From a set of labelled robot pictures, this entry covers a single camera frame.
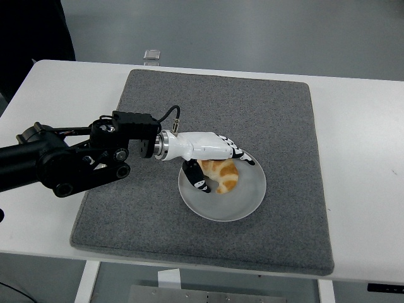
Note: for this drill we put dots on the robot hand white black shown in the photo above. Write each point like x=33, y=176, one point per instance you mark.
x=202, y=145

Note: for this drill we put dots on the croissant bread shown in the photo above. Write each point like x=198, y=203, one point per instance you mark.
x=227, y=176

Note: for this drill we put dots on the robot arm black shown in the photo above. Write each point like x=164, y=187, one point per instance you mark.
x=63, y=158

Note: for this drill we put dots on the grey round plate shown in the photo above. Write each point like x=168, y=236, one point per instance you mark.
x=233, y=205

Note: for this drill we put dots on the grey felt mat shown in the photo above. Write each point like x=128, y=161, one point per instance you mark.
x=221, y=104

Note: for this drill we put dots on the small clear square box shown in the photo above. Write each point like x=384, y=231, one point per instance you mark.
x=152, y=54

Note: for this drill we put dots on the white table leg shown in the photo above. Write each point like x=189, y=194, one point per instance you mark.
x=326, y=292
x=86, y=281

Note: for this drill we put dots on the large black object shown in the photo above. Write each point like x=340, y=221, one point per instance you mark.
x=31, y=31

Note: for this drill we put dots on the black table control panel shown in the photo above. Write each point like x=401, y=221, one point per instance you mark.
x=385, y=288

